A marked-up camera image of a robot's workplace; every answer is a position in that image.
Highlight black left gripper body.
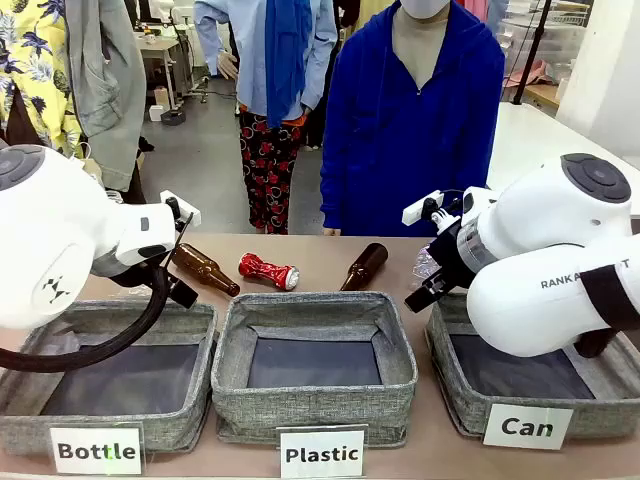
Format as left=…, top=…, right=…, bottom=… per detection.
left=117, top=261, right=174, bottom=291

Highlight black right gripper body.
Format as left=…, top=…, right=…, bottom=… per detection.
left=427, top=219, right=482, bottom=292

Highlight clear plastic bottle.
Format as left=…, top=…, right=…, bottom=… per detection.
left=409, top=243, right=442, bottom=292

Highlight brown glass bottle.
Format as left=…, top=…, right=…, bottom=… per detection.
left=339, top=242, right=390, bottom=293
left=171, top=242, right=242, bottom=297

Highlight crushed red can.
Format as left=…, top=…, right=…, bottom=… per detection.
left=237, top=252, right=301, bottom=292

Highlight grey fabric basket can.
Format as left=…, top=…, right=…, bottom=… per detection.
left=424, top=291, right=640, bottom=442

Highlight grey fabric basket bottle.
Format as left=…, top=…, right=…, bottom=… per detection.
left=0, top=299, right=220, bottom=454

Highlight grey fabric basket plastic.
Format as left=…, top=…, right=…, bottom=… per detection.
left=210, top=291, right=420, bottom=449

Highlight white Can label sign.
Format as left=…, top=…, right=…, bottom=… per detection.
left=481, top=403, right=575, bottom=452

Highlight person in blue hoodie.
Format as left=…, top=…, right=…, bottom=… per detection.
left=319, top=0, right=506, bottom=238

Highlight white table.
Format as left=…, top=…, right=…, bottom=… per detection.
left=486, top=101, right=640, bottom=221

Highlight red floral black pants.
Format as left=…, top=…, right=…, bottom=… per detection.
left=238, top=110, right=307, bottom=236

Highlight white Bottle label sign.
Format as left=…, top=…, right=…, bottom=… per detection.
left=48, top=422, right=146, bottom=476

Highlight white Plastic label sign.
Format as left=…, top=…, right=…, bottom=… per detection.
left=276, top=424, right=369, bottom=480

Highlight grey hooded jacket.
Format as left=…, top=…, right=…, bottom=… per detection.
left=63, top=0, right=148, bottom=194

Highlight pink cloth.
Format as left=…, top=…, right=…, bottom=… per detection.
left=501, top=59, right=554, bottom=90

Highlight black stand pole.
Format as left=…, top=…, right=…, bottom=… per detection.
left=511, top=0, right=554, bottom=106

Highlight white background desk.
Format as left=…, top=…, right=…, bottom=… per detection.
left=133, top=33, right=182, bottom=112

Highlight yellow floral shirt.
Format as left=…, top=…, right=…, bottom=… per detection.
left=0, top=0, right=85, bottom=157

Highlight mannequin in light blue shirt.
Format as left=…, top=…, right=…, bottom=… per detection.
left=193, top=0, right=340, bottom=121

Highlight blue scarf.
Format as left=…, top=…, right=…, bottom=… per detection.
left=264, top=0, right=315, bottom=129

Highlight white face mask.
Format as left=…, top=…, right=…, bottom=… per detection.
left=401, top=0, right=454, bottom=19

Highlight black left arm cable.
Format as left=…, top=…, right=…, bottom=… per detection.
left=0, top=212, right=195, bottom=372

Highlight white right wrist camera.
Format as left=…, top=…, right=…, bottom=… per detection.
left=402, top=189, right=462, bottom=232

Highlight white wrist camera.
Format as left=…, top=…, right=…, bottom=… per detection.
left=402, top=189, right=462, bottom=232
left=159, top=189, right=202, bottom=227

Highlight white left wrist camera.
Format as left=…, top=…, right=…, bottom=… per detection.
left=159, top=189, right=202, bottom=227

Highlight white wire shelf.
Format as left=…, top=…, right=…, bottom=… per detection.
left=499, top=0, right=594, bottom=69

